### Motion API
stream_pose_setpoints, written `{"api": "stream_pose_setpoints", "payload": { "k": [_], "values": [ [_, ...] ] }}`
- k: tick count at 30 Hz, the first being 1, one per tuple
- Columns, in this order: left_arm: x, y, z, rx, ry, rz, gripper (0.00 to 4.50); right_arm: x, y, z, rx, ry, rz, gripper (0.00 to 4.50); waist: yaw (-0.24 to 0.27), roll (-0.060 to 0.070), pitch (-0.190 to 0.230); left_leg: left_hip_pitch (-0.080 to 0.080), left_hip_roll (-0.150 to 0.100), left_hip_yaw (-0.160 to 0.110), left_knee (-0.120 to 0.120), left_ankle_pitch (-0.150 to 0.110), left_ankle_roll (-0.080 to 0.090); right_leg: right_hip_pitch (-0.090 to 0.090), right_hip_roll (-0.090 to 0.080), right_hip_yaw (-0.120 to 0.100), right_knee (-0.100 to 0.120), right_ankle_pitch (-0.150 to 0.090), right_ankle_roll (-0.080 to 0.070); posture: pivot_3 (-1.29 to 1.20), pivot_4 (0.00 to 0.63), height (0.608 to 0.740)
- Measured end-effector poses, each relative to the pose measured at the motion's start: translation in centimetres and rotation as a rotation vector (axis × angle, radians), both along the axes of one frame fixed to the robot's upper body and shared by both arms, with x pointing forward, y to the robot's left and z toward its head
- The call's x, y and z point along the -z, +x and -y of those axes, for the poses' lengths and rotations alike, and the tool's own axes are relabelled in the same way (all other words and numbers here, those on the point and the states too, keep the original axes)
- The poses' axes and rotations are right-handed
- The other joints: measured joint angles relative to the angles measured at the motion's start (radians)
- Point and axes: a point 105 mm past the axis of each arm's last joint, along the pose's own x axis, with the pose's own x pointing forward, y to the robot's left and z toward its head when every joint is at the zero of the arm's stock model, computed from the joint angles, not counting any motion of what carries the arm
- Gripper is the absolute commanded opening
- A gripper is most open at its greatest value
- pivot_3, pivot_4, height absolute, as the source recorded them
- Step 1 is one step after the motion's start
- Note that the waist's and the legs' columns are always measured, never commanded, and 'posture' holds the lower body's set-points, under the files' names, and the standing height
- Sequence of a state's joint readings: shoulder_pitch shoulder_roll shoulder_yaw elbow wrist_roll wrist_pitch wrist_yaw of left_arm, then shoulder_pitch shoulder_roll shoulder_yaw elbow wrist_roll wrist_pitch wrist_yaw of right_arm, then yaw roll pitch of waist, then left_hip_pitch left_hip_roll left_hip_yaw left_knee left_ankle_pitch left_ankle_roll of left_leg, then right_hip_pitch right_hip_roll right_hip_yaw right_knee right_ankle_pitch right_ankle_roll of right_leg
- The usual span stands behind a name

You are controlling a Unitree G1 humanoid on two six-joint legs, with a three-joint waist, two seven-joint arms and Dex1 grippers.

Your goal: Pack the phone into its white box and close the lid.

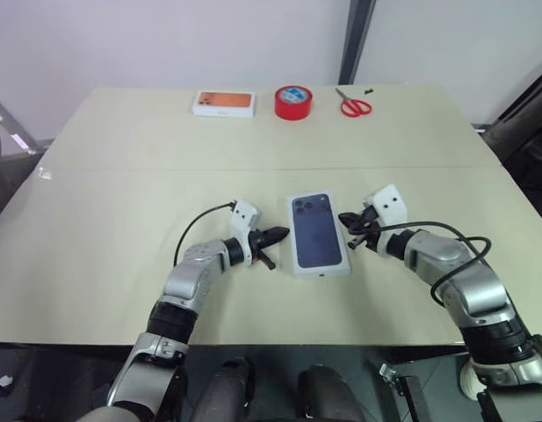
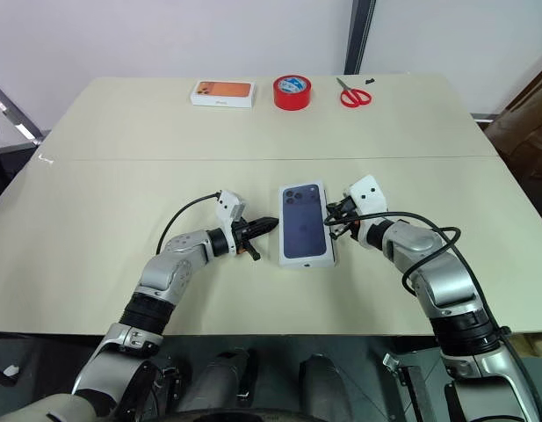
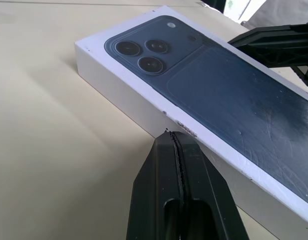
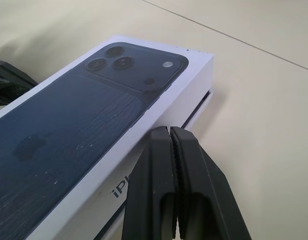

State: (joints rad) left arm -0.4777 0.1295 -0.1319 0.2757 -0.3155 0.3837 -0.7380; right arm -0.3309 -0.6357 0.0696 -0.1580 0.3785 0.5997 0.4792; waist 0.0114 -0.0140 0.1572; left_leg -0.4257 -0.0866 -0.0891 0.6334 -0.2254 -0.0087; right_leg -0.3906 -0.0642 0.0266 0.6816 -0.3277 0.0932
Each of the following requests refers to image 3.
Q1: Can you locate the white smartphone box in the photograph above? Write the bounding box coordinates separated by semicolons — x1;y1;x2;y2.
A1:
73;5;308;223

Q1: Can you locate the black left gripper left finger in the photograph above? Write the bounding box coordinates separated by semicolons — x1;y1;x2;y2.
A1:
126;131;181;240

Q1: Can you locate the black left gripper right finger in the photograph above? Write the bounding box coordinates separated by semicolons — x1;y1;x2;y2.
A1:
172;131;251;240

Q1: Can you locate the white crumpled sheet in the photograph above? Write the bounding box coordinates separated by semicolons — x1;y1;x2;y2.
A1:
223;0;308;29

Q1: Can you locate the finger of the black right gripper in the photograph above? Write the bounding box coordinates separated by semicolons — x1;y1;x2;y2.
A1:
227;21;308;68

